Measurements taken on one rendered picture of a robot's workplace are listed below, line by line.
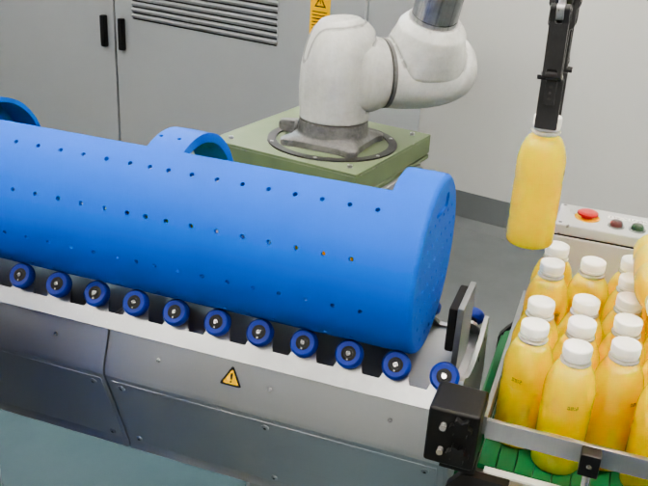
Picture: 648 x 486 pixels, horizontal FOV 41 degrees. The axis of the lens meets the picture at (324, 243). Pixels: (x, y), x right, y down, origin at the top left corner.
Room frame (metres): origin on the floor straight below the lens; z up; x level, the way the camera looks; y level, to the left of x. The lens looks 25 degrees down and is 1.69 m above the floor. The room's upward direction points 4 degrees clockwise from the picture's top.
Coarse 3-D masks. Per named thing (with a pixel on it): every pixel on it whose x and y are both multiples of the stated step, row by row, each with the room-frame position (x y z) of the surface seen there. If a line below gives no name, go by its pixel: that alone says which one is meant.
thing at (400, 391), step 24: (0, 288) 1.35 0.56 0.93; (24, 288) 1.34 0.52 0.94; (48, 312) 1.30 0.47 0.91; (72, 312) 1.29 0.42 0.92; (96, 312) 1.29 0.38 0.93; (144, 336) 1.25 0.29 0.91; (168, 336) 1.24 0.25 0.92; (192, 336) 1.23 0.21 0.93; (240, 360) 1.19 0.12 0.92; (264, 360) 1.18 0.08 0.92; (288, 360) 1.18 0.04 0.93; (312, 360) 1.17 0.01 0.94; (336, 384) 1.14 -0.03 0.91; (360, 384) 1.13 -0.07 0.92; (384, 384) 1.13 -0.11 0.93; (408, 384) 1.12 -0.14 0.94
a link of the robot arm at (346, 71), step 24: (336, 24) 1.84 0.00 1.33; (360, 24) 1.86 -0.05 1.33; (312, 48) 1.84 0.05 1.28; (336, 48) 1.81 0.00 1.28; (360, 48) 1.82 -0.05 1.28; (384, 48) 1.87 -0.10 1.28; (312, 72) 1.82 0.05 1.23; (336, 72) 1.80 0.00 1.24; (360, 72) 1.82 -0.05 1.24; (384, 72) 1.84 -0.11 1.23; (312, 96) 1.82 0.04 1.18; (336, 96) 1.80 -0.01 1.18; (360, 96) 1.82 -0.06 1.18; (384, 96) 1.84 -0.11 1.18; (312, 120) 1.82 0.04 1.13; (336, 120) 1.80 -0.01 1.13; (360, 120) 1.83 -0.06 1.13
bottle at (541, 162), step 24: (528, 144) 1.17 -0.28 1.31; (552, 144) 1.16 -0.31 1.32; (528, 168) 1.16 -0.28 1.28; (552, 168) 1.15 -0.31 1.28; (528, 192) 1.16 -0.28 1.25; (552, 192) 1.15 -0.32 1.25; (528, 216) 1.15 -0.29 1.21; (552, 216) 1.16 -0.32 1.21; (528, 240) 1.15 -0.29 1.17; (552, 240) 1.17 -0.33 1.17
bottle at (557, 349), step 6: (564, 336) 1.08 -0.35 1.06; (570, 336) 1.06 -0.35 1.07; (594, 336) 1.07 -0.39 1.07; (558, 342) 1.07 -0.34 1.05; (594, 342) 1.06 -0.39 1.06; (558, 348) 1.06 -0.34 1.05; (594, 348) 1.05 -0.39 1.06; (558, 354) 1.06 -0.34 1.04; (594, 354) 1.05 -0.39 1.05; (594, 360) 1.05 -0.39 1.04; (594, 366) 1.04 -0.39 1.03
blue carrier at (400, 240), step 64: (0, 128) 1.38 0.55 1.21; (0, 192) 1.31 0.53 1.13; (64, 192) 1.28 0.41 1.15; (128, 192) 1.25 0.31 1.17; (192, 192) 1.23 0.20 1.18; (256, 192) 1.21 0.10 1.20; (320, 192) 1.20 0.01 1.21; (384, 192) 1.19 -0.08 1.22; (448, 192) 1.27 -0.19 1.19; (0, 256) 1.37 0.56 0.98; (64, 256) 1.28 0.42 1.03; (128, 256) 1.23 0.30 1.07; (192, 256) 1.19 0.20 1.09; (256, 256) 1.16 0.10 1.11; (320, 256) 1.14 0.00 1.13; (384, 256) 1.11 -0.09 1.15; (448, 256) 1.33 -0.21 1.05; (320, 320) 1.15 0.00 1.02; (384, 320) 1.10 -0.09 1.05
